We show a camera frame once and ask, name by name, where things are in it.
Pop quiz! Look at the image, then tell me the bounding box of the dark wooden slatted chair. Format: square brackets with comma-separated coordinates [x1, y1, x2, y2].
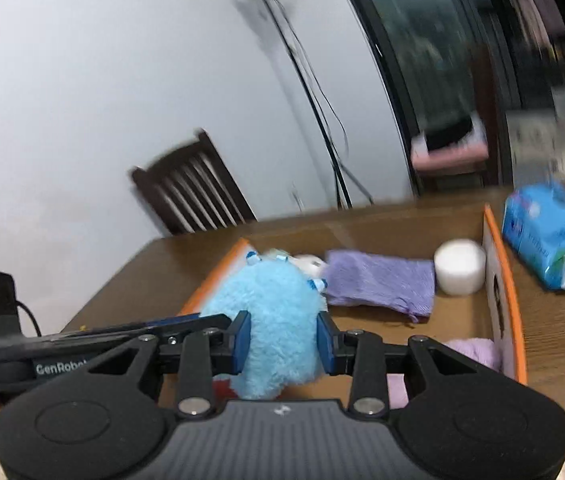
[131, 129, 258, 237]

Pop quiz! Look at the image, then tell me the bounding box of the blue fluffy plush toy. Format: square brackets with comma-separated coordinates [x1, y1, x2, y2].
[197, 250, 332, 402]

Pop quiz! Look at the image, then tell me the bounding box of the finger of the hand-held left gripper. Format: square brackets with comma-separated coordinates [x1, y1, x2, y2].
[60, 312, 233, 347]

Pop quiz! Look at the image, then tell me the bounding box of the purple folded towel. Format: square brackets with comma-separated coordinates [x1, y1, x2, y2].
[323, 249, 437, 323]

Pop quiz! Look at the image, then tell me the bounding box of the light purple cloth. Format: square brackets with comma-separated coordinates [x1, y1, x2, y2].
[387, 338, 504, 409]

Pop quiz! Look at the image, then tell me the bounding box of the black item on cushion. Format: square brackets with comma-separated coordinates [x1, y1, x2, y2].
[421, 111, 484, 152]

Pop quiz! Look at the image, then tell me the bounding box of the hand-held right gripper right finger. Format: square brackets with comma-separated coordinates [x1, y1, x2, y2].
[315, 311, 469, 419]

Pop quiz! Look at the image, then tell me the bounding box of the black framed glass door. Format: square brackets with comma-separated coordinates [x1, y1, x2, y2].
[330, 0, 565, 201]

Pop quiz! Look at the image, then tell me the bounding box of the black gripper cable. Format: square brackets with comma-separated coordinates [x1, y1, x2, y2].
[14, 299, 44, 337]

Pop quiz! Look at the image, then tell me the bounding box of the cardboard box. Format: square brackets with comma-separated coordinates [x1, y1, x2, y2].
[177, 203, 529, 411]

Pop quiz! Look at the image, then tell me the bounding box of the blue tissue pack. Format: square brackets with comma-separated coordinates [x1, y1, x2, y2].
[501, 181, 565, 292]

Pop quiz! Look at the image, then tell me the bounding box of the black hanging cable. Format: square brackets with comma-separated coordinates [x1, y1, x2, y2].
[282, 5, 349, 157]

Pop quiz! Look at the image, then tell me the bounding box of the white cabinet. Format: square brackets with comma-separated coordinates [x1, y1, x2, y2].
[505, 85, 565, 187]

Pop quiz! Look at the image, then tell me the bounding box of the small red item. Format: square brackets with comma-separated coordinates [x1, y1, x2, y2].
[211, 378, 237, 402]

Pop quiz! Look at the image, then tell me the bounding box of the black tripod stand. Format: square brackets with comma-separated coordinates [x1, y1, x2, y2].
[257, 0, 376, 211]

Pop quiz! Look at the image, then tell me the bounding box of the white paper roll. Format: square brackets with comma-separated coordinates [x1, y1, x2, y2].
[433, 239, 487, 297]

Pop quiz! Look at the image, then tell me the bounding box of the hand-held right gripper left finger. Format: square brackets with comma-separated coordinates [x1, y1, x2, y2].
[86, 310, 253, 419]

